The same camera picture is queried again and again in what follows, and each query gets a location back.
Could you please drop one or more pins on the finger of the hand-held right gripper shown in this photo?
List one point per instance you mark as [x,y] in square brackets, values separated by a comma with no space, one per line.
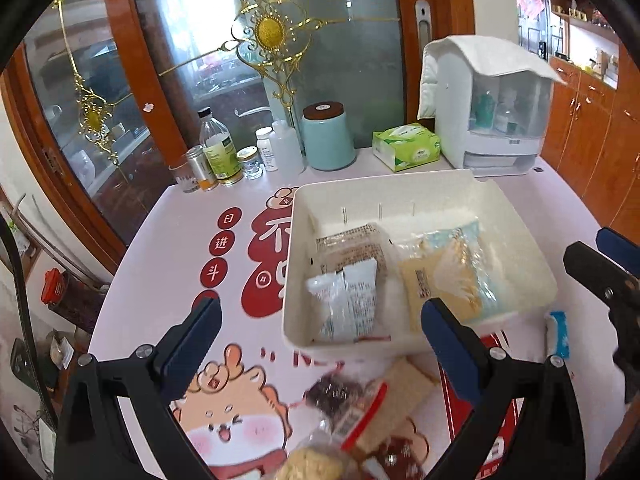
[617,245]
[585,265]

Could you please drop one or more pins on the clear red-printed nut crisp packet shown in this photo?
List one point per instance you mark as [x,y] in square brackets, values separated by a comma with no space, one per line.
[395,457]

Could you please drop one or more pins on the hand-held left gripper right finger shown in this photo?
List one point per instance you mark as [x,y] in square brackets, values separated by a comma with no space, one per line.
[445,345]

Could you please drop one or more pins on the yellow snack packet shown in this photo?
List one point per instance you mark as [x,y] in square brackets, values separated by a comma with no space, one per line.
[420,280]

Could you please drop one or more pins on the small glass cup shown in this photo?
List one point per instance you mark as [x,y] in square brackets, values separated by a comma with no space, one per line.
[184,180]

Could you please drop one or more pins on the clear light-blue snack packet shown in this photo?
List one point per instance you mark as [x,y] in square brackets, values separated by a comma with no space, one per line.
[465,270]

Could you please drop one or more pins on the brown snack packet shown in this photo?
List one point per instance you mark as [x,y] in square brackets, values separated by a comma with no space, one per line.
[355,250]

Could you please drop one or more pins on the white plastic bin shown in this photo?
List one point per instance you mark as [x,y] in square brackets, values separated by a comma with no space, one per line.
[515,245]

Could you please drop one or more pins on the large gold door ornament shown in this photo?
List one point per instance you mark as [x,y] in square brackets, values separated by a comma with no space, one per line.
[270,30]

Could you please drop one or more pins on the small glass jar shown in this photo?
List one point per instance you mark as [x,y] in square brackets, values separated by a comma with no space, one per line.
[249,165]

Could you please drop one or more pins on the green tissue pack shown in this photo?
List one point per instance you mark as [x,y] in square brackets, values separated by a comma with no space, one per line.
[405,147]

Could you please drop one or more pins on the small blue snack packet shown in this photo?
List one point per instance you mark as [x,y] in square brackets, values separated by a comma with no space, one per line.
[557,332]

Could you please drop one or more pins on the beige cracker packet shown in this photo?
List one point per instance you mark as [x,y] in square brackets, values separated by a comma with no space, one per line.
[405,395]

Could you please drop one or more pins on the small white pill bottle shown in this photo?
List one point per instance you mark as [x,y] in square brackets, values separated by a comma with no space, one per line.
[265,152]

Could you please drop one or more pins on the white quilted cloth cover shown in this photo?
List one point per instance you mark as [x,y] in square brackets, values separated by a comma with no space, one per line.
[480,55]

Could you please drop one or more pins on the small gold door ornament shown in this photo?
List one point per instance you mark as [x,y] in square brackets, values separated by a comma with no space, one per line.
[92,115]

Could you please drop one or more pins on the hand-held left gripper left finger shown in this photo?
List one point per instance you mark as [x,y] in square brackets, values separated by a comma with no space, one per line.
[192,355]

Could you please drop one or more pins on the white plastic bottle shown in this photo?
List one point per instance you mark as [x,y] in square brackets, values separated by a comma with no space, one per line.
[287,152]

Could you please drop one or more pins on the white countertop sterilizer cabinet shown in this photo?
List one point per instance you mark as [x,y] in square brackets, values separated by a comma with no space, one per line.
[500,155]

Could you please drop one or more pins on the translucent bottle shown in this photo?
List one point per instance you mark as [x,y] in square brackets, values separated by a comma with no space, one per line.
[484,107]

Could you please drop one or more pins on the wooden sideboard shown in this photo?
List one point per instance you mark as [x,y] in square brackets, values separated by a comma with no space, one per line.
[590,135]

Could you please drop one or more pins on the metal tin can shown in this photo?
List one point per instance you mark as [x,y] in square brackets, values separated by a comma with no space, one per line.
[200,167]

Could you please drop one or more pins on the wooden cabinet with glass doors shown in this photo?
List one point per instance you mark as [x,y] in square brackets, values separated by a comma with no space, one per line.
[150,35]

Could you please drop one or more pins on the clear dark snack packet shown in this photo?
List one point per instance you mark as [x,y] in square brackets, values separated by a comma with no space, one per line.
[330,395]

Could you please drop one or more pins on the red plastic object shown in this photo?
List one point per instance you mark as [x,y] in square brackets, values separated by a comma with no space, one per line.
[52,285]

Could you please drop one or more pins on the teal canister with brown lid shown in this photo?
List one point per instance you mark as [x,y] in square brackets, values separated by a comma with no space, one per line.
[327,140]

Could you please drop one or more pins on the glass bottle with green label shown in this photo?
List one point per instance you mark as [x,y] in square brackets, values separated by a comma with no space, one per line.
[220,155]

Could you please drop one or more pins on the white and blue snack packet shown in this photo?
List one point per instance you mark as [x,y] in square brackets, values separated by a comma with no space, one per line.
[350,300]

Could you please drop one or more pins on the round puffed rice snack packet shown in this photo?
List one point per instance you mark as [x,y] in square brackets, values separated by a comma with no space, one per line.
[310,462]

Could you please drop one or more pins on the red wall decoration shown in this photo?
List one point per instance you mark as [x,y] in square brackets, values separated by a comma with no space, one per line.
[531,2]

